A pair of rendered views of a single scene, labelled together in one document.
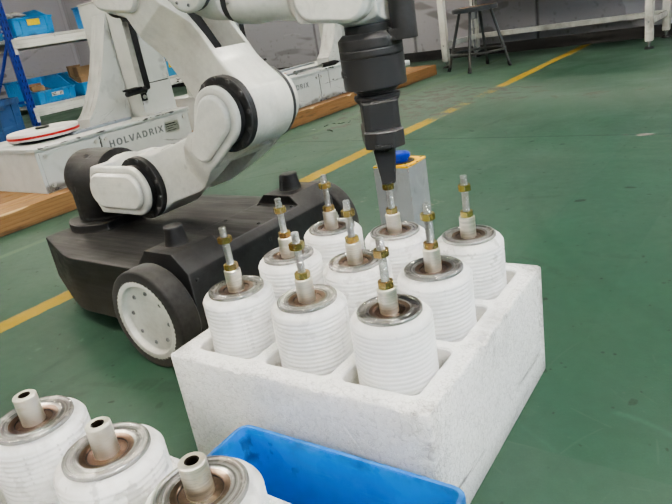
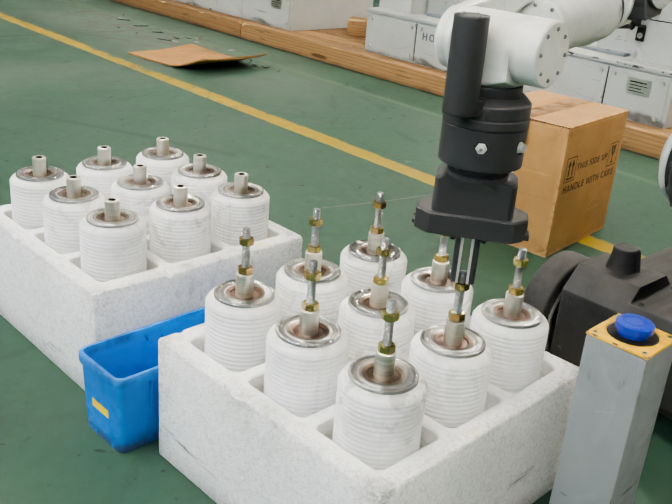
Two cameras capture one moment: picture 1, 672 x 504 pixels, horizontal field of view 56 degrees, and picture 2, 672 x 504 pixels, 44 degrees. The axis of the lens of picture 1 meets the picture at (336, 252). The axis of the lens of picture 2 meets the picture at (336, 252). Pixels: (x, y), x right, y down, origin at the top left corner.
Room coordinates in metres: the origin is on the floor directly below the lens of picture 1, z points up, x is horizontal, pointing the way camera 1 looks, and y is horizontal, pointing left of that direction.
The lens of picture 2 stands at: (0.87, -0.96, 0.72)
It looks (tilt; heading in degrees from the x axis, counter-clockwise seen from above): 23 degrees down; 97
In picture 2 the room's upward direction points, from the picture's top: 5 degrees clockwise
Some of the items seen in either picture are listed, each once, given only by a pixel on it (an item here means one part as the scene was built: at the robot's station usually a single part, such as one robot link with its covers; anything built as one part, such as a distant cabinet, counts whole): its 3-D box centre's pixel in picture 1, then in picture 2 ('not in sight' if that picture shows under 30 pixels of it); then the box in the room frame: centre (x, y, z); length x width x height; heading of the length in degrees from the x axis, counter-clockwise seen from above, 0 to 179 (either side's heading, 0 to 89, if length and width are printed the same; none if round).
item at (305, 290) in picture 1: (305, 289); (313, 262); (0.71, 0.05, 0.26); 0.02 x 0.02 x 0.03
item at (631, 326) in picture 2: (398, 158); (633, 329); (1.08, -0.14, 0.32); 0.04 x 0.04 x 0.02
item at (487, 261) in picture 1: (473, 293); (375, 445); (0.83, -0.19, 0.16); 0.10 x 0.10 x 0.18
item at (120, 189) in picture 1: (150, 179); not in sight; (1.47, 0.40, 0.28); 0.21 x 0.20 x 0.13; 51
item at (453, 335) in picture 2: (393, 223); (454, 331); (0.90, -0.09, 0.26); 0.02 x 0.02 x 0.03
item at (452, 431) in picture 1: (371, 361); (366, 413); (0.81, -0.02, 0.09); 0.39 x 0.39 x 0.18; 53
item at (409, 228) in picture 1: (394, 231); (452, 341); (0.90, -0.09, 0.25); 0.08 x 0.08 x 0.01
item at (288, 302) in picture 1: (307, 299); (312, 271); (0.71, 0.05, 0.25); 0.08 x 0.08 x 0.01
